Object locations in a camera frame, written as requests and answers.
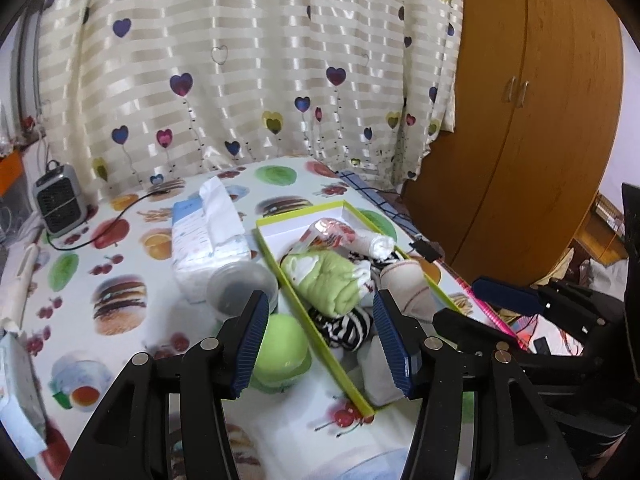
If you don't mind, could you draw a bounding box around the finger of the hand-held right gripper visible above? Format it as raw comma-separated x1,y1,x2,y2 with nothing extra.
432,307,591,361
472,275,626,346

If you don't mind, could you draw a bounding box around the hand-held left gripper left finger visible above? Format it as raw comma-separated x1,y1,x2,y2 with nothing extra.
59,290,271,480

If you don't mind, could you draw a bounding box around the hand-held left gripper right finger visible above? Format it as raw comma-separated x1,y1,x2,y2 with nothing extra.
372,289,583,480

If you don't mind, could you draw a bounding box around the light grey cloth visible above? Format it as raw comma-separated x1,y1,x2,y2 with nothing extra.
356,332,407,407

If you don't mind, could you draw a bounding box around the black white striped sock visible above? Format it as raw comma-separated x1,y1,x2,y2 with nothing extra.
317,307,377,352

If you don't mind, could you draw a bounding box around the beige sock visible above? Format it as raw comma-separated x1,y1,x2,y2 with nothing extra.
379,260,438,326

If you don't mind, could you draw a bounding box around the green rabbit towel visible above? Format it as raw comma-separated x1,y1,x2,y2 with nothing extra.
280,250,373,318

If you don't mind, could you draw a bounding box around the green-edged white box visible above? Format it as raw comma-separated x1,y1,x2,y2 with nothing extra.
255,200,463,416

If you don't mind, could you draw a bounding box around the clear plastic item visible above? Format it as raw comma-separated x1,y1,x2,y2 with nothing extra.
300,217,361,251

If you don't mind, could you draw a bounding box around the pink edge strip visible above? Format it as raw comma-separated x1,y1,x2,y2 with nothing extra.
435,257,518,338

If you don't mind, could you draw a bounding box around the green plastic jar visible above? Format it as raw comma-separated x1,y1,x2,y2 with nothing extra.
247,312,313,395

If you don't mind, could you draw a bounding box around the dark clear plastic jar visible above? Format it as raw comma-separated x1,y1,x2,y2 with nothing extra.
206,261,279,322

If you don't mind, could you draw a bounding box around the white tissue pack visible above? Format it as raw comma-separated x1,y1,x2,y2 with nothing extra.
171,177,251,305

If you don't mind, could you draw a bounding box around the fruit print tablecloth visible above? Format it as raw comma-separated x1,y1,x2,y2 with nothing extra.
0,157,481,480

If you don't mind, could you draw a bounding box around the wooden wardrobe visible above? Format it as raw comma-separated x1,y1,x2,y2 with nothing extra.
400,0,626,286

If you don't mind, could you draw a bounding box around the blue plaid cloth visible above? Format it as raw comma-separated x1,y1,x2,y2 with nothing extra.
336,171,396,206

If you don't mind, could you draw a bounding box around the wet wipes pack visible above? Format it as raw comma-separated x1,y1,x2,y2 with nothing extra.
0,332,48,461

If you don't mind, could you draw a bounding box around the white wrapped roll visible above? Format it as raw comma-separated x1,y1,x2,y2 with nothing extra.
0,242,40,333

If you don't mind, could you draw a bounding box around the grey desk heater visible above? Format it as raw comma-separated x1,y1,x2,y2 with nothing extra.
32,160,88,238

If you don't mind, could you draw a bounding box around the heart print striped curtain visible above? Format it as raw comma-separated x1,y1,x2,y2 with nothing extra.
30,0,466,201

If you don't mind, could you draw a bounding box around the orange plastic bin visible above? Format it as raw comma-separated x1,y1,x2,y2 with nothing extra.
0,152,25,196

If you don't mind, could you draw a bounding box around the black plug cable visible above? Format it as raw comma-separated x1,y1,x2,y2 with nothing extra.
345,172,446,263

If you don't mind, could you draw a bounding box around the black heater cable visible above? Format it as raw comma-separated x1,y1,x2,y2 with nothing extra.
45,187,171,252

